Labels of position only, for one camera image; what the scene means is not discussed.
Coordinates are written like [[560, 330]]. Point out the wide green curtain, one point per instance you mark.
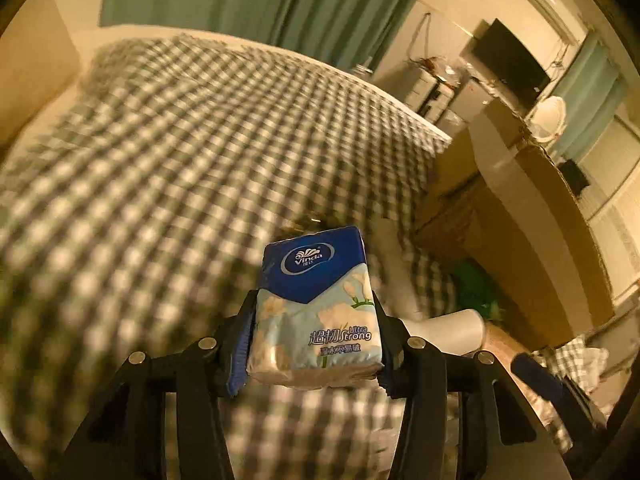
[[250, 0]]

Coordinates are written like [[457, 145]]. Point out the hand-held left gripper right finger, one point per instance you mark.
[[392, 355]]

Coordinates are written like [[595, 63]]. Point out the black speaker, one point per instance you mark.
[[574, 177]]

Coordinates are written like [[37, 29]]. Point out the crumpled checked cloth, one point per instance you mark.
[[575, 360]]

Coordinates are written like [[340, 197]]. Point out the blue floral tissue pack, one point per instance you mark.
[[310, 320]]

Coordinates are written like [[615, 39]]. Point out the grey checked blanket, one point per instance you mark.
[[150, 160]]

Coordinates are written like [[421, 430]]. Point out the black television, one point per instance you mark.
[[510, 60]]

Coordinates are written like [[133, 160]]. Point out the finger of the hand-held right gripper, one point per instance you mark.
[[532, 372]]

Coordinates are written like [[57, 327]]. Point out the white cabinet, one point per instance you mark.
[[425, 85]]

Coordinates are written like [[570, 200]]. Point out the clear water jug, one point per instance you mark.
[[362, 70]]

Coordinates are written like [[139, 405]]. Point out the white louvered door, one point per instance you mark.
[[620, 185]]

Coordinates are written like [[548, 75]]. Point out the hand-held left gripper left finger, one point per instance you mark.
[[239, 360]]

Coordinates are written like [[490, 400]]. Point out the brown cardboard box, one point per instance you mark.
[[540, 220]]

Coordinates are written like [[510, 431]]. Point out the narrow green curtain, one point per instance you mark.
[[590, 95]]

